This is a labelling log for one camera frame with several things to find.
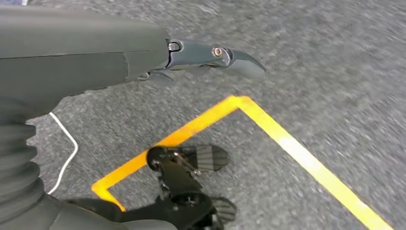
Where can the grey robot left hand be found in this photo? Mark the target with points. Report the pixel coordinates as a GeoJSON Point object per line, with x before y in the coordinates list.
{"type": "Point", "coordinates": [79, 41]}

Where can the yellow floor tape square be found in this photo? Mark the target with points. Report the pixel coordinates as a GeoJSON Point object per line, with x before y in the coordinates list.
{"type": "Point", "coordinates": [206, 119]}

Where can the black robot foot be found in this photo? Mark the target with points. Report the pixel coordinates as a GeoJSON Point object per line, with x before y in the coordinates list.
{"type": "Point", "coordinates": [180, 184]}

